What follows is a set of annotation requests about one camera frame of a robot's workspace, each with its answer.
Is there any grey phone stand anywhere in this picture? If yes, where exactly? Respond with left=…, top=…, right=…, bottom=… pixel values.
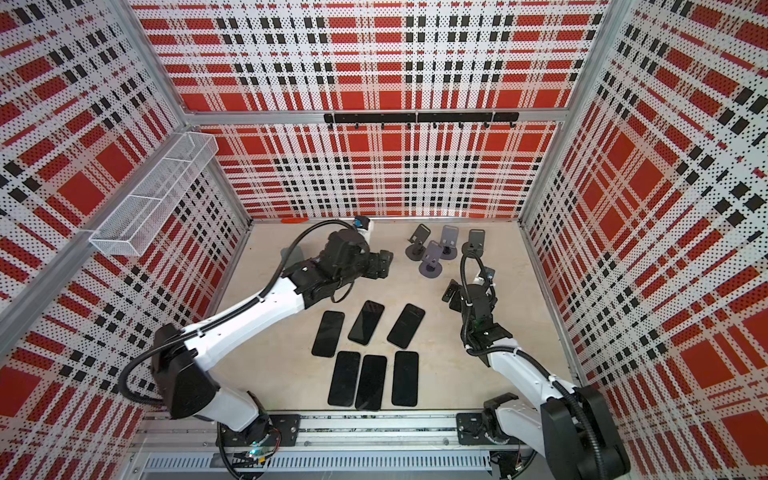
left=418, top=241, right=443, bottom=279
left=405, top=224, right=431, bottom=262
left=461, top=229, right=486, bottom=258

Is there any black phone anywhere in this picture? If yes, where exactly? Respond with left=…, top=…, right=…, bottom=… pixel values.
left=327, top=351, right=361, bottom=407
left=311, top=311, right=345, bottom=358
left=355, top=355, right=387, bottom=411
left=387, top=303, right=425, bottom=349
left=348, top=300, right=385, bottom=345
left=391, top=351, right=419, bottom=407

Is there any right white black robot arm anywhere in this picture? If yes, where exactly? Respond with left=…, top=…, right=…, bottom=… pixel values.
left=454, top=252, right=631, bottom=479

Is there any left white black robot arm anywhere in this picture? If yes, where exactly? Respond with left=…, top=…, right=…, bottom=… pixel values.
left=118, top=216, right=393, bottom=445

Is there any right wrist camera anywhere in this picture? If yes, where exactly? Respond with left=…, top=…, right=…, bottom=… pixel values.
left=475, top=266, right=495, bottom=286

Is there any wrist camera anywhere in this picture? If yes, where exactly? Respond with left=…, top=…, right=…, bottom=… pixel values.
left=475, top=266, right=495, bottom=286
left=353, top=215, right=374, bottom=238

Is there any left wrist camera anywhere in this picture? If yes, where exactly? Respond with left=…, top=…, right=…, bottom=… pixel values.
left=353, top=215, right=374, bottom=238

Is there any red marker at wall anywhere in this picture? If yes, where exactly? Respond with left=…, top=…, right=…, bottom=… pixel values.
left=280, top=217, right=310, bottom=225

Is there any black hook rail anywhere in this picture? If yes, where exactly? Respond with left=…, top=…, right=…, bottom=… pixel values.
left=323, top=111, right=520, bottom=127

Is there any white wire mesh basket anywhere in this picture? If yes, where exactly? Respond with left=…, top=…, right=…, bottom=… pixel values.
left=89, top=131, right=218, bottom=257

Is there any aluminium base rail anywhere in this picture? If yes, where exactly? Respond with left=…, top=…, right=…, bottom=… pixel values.
left=137, top=409, right=625, bottom=475

